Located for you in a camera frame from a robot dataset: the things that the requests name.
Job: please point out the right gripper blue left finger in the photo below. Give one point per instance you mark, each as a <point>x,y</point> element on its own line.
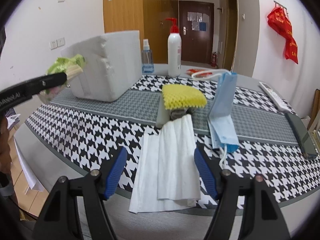
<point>112,171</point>

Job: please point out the papers on left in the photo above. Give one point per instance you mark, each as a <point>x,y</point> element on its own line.
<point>18,163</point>

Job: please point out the red fire extinguisher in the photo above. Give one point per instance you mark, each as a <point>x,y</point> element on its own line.
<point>214,59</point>

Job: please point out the black smartphone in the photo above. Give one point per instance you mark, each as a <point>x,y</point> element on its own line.
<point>302,136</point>

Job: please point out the white styrofoam box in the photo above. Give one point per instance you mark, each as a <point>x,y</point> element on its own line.
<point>113,65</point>

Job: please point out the blue face mask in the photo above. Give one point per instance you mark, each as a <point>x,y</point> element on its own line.
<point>220,123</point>

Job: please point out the red snack packet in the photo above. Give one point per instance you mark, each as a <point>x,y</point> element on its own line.
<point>198,72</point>

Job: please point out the wooden side door frame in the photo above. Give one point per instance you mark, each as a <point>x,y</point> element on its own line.
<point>232,22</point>

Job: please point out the blue spray bottle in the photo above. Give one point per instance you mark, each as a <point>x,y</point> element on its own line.
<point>147,58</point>

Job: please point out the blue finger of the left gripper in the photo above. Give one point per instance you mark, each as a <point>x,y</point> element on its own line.
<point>24,91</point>

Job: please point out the left human hand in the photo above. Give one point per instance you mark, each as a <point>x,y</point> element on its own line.
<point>5,157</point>

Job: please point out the wall socket pair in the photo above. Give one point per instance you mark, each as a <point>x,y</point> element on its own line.
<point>60,42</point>

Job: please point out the wooden wardrobe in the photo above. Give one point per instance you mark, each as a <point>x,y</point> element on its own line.
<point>146,16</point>

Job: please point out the white tissue paper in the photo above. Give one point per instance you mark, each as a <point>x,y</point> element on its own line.
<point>167,178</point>

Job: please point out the white remote control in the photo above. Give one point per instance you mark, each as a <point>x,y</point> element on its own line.
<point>276,99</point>

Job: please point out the dark brown entrance door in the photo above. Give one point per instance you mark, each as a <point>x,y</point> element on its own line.
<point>196,20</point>

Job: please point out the yellow foam fruit net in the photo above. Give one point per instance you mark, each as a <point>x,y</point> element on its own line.
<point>177,96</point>

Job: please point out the white lotion pump bottle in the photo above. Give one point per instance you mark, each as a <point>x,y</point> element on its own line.
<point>174,49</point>

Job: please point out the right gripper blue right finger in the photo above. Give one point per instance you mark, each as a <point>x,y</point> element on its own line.
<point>204,166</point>

